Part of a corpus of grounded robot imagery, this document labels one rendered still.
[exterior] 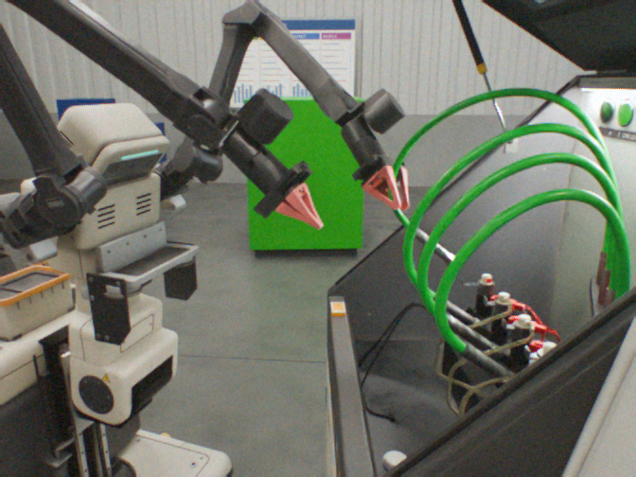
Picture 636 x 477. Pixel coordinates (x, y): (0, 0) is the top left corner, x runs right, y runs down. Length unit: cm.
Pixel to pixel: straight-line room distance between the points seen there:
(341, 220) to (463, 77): 370
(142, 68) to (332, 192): 344
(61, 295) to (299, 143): 285
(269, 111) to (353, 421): 48
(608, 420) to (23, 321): 131
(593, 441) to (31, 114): 91
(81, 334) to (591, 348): 105
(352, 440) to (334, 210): 354
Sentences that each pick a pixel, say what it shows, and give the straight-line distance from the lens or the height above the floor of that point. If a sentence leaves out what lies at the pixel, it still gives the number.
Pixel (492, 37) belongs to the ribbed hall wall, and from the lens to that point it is 754.
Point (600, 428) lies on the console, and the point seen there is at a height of 109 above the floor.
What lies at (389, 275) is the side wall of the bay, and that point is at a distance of 122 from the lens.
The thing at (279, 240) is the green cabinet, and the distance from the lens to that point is 429.
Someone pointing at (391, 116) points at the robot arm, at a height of 137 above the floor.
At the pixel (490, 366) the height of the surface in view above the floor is 109.
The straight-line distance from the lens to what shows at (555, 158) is 72.
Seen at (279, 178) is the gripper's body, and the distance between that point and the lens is 82.
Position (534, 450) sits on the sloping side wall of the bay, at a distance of 65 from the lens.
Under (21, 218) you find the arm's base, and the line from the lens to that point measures 108.
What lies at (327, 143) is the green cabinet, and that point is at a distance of 413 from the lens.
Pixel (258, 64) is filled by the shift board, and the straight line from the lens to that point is 741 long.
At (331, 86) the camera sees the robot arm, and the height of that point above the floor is 143.
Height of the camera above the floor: 144
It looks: 17 degrees down
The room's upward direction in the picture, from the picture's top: straight up
